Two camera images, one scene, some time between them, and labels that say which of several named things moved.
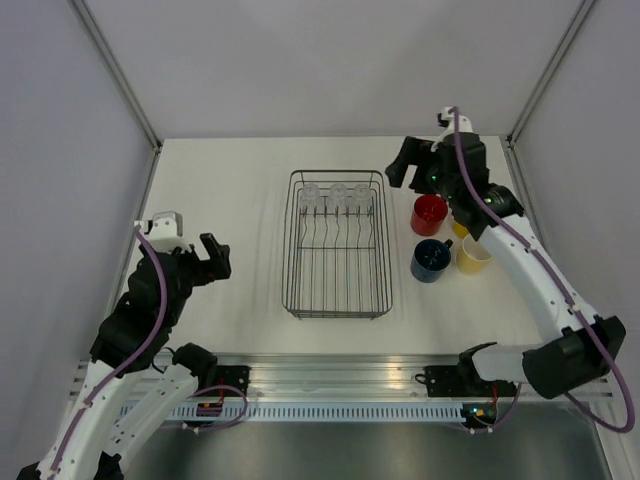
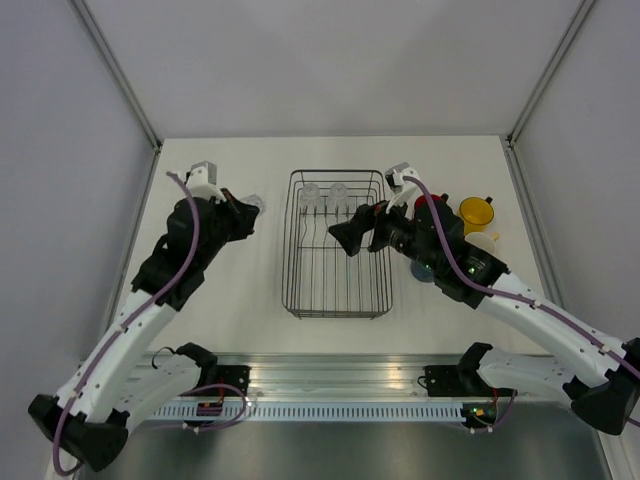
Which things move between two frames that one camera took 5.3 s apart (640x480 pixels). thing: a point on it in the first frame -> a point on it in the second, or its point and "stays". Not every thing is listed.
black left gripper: x=218 y=267 -> x=244 y=215
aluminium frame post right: x=543 y=85 stays
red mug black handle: x=429 y=214 stays
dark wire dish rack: x=337 y=262 stays
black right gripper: x=414 y=151 -> x=349 y=233
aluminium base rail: x=338 y=376 stays
